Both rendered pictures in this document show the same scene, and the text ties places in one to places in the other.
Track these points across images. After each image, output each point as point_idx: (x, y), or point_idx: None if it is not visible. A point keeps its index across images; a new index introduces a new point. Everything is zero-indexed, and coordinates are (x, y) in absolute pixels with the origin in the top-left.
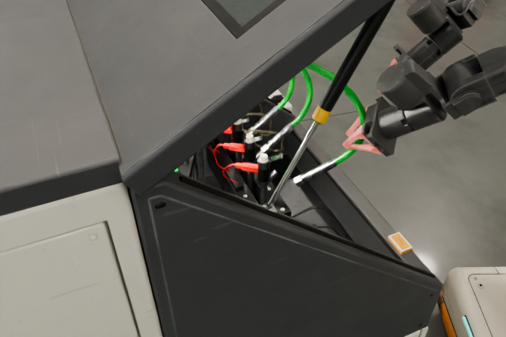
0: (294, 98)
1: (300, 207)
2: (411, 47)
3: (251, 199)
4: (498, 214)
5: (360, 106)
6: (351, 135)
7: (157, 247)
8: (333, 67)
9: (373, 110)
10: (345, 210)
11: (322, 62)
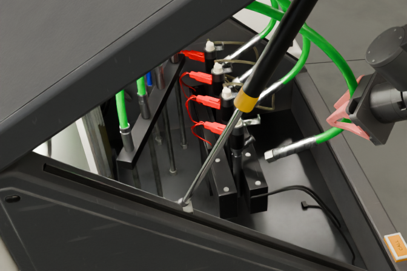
0: (337, 32)
1: (292, 177)
2: None
3: (223, 166)
4: None
5: (349, 75)
6: (336, 110)
7: (22, 244)
8: None
9: (367, 82)
10: (343, 191)
11: None
